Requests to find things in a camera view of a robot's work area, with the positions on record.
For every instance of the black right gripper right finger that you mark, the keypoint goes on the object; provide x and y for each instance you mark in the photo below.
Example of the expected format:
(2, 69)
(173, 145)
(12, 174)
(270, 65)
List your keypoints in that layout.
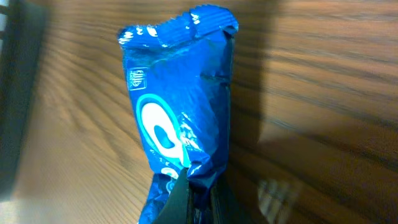
(224, 206)

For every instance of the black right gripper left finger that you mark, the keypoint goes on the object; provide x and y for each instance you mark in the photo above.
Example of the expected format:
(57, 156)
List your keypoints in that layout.
(177, 207)

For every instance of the blue Oreo cookie pack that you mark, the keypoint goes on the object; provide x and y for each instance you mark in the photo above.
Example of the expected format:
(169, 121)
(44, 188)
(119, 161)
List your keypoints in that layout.
(178, 76)

